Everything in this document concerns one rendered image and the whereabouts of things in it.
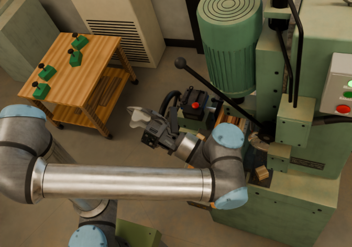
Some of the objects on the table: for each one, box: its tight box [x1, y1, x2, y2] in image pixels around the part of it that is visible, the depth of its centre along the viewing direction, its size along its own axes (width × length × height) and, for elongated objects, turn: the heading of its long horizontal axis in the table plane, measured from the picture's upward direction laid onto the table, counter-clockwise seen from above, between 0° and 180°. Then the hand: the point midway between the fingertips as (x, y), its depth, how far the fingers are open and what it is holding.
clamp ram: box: [204, 97, 224, 122], centre depth 134 cm, size 9×8×9 cm
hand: (131, 108), depth 107 cm, fingers closed
